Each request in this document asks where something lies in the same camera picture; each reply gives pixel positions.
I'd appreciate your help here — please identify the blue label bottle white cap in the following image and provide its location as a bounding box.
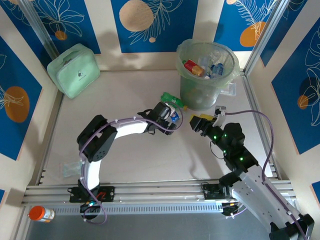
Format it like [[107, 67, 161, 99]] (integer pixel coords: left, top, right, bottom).
[[210, 63, 225, 77]]

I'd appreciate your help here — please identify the orange tea bottle white cap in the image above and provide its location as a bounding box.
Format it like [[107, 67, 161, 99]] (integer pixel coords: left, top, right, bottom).
[[183, 59, 206, 77]]

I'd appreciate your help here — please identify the translucent plastic bin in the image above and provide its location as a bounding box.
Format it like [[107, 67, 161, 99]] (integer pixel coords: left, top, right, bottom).
[[176, 38, 241, 112]]

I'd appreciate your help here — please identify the green translucent bin liner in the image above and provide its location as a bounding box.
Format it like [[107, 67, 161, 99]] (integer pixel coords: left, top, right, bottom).
[[176, 38, 241, 88]]

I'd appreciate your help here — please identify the green soda bottle yellow cap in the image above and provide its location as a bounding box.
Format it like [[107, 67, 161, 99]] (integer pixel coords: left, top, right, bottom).
[[161, 91, 189, 111]]

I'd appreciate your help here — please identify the clear flat plastic case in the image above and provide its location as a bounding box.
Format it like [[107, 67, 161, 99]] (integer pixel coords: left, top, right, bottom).
[[219, 82, 237, 97]]

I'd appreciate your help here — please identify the mint green zip pouch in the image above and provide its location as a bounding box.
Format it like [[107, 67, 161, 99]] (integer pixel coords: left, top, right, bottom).
[[46, 43, 101, 99]]

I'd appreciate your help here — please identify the small clear plastic bag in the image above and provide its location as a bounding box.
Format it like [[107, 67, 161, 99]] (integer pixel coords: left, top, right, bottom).
[[59, 161, 81, 179]]

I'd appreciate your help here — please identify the orange cap pill bottle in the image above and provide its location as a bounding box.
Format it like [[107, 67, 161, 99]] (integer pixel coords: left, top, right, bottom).
[[28, 205, 55, 224]]

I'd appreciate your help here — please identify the aluminium side rail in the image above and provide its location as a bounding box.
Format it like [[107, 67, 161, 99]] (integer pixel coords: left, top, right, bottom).
[[241, 73, 282, 180], [34, 89, 65, 187]]

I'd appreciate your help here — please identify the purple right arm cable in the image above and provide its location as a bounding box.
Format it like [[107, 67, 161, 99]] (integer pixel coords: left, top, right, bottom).
[[223, 110, 308, 240]]

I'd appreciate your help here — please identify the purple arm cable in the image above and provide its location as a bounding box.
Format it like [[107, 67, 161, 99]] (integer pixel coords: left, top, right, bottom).
[[78, 106, 183, 226], [223, 110, 308, 240]]

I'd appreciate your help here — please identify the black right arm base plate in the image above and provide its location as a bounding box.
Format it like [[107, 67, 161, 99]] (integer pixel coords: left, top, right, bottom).
[[201, 181, 226, 201]]

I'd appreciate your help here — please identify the blue floral wall poster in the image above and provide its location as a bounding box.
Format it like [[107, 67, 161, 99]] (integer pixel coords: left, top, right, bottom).
[[32, 0, 102, 55], [215, 0, 276, 52], [0, 0, 50, 70], [271, 23, 320, 155], [259, 0, 310, 68], [110, 0, 200, 54], [0, 34, 44, 161]]

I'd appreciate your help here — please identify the aluminium rail frame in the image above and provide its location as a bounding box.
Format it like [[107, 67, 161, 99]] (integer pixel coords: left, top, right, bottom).
[[21, 178, 293, 204]]

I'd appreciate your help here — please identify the grey slotted cable tray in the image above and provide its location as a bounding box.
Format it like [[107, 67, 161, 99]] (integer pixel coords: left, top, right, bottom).
[[53, 201, 225, 216]]

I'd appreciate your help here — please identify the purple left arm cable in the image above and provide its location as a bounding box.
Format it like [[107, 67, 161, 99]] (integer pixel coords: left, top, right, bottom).
[[78, 106, 183, 226]]

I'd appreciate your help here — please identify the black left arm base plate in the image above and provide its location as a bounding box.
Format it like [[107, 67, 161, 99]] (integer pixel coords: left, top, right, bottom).
[[68, 185, 116, 203]]

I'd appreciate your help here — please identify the aluminium corner post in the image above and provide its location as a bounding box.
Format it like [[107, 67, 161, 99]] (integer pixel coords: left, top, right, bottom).
[[243, 0, 291, 76], [18, 0, 60, 60]]

